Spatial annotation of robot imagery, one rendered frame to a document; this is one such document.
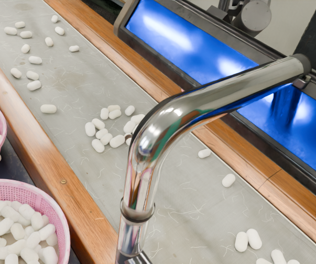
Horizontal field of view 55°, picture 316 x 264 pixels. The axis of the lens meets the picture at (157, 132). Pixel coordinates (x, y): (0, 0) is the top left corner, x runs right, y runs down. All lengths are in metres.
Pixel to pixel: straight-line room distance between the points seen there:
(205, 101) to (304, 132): 0.11
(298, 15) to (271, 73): 2.38
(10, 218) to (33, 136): 0.17
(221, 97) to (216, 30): 0.14
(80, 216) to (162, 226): 0.14
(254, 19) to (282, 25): 2.05
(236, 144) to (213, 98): 0.54
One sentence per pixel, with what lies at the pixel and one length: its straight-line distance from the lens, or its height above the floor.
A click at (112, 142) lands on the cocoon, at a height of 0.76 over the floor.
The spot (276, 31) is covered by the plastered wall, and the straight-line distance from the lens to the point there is 2.70.
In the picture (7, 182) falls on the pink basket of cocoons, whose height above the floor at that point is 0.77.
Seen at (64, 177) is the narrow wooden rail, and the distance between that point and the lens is 0.59.
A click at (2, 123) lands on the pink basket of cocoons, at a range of 0.72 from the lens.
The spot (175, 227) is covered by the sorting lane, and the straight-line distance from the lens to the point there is 0.58.
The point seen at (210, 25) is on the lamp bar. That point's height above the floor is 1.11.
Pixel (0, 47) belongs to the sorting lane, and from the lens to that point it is 1.04.
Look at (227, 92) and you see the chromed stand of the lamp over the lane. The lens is 0.20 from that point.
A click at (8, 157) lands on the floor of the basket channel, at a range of 0.77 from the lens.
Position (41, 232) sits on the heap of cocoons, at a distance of 0.56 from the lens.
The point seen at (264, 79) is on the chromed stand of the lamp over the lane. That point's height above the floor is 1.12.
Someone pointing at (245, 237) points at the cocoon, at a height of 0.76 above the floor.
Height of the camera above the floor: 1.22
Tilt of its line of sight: 42 degrees down
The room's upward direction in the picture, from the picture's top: 12 degrees clockwise
